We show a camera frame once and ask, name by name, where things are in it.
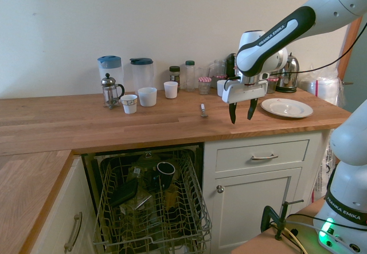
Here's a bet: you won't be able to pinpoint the large white cup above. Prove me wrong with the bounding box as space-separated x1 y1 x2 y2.
137 87 158 108

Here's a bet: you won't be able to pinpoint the cream cabinet door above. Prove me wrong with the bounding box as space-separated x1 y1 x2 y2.
213 166 304 249

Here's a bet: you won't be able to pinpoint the cream coloured cable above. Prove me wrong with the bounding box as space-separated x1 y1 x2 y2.
283 227 310 254

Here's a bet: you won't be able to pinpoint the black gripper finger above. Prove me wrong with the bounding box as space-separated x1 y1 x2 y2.
228 102 238 125
247 98 259 121

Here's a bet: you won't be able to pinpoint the tall white ribbed cup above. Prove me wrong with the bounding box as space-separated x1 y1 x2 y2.
163 81 179 100

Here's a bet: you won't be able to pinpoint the black C clamp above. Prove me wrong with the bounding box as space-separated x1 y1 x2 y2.
260 199 305 241

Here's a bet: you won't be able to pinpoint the curved metal cabinet handle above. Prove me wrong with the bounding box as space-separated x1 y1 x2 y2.
64 211 83 253

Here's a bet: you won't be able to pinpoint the black mug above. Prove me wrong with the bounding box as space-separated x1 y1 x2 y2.
155 161 177 191

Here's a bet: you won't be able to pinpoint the pitcher with dark teal lid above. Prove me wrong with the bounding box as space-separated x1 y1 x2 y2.
129 57 155 93

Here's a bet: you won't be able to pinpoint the black pepper grinder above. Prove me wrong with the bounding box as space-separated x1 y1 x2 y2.
226 53 238 79

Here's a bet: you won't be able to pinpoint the black rectangular container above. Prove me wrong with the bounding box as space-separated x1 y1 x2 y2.
109 177 139 208

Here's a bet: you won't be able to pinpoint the glass French press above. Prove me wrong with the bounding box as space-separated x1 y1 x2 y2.
100 72 126 110

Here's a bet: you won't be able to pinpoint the clear plastic bag of cups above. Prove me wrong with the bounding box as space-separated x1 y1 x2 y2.
299 64 343 106

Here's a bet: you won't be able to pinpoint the jar with red checked lid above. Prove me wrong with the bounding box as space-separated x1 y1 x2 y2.
267 76 279 95

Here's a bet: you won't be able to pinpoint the stainless steel electric kettle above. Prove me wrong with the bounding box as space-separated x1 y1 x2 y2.
275 52 301 94

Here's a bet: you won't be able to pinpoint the wire dishwasher rack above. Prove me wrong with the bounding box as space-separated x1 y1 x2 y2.
92 150 213 254

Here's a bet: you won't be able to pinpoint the white ceramic plate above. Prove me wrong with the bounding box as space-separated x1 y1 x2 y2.
260 97 314 119

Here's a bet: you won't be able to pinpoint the metal drawer handle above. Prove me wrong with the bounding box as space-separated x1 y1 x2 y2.
251 154 279 162

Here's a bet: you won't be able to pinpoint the short white cup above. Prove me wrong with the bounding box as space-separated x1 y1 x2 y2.
216 79 228 97

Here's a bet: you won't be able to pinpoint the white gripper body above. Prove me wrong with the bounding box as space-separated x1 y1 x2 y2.
221 77 270 105

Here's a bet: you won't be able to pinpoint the white cup with patterned rim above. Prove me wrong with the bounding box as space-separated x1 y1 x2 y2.
120 94 139 115

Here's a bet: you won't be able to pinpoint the tall glass jar green lid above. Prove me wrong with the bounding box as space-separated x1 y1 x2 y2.
184 60 197 93

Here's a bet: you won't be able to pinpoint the spice jar with dark lid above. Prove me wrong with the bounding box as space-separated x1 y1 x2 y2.
168 65 182 92

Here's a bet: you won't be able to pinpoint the cream cabinet drawer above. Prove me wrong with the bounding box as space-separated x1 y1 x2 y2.
214 139 311 173

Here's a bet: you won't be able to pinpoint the empty clear glass jar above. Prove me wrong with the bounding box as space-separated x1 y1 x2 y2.
212 59 228 80

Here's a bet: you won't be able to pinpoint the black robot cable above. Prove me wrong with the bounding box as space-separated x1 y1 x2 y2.
268 21 367 79

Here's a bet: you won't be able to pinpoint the pitcher with light blue lid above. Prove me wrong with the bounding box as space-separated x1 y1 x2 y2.
97 55 125 95

